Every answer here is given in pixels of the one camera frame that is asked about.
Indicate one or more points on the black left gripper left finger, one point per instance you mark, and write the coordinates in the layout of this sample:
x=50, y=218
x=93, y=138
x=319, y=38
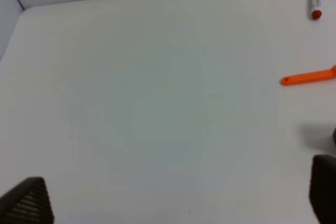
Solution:
x=27, y=202

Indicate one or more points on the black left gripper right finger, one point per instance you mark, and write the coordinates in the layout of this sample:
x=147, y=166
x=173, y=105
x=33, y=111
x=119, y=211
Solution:
x=322, y=188

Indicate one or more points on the orange plastic handle tool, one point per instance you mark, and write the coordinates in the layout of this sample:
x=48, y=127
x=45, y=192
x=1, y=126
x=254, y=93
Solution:
x=309, y=77

